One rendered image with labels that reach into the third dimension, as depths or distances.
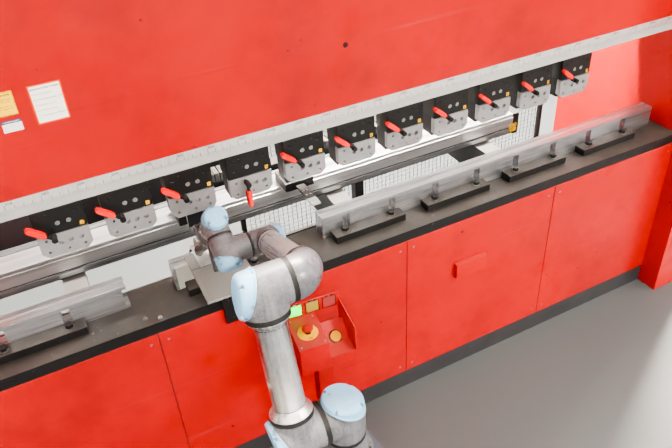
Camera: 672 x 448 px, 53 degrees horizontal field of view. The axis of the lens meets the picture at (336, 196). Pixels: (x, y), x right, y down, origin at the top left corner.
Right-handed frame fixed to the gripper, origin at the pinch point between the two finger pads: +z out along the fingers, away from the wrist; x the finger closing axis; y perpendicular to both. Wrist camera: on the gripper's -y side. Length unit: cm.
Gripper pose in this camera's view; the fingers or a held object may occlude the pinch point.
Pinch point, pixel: (208, 252)
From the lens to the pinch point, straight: 232.0
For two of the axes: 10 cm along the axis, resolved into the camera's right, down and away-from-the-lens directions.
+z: -2.5, 3.2, 9.1
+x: -8.9, 2.9, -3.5
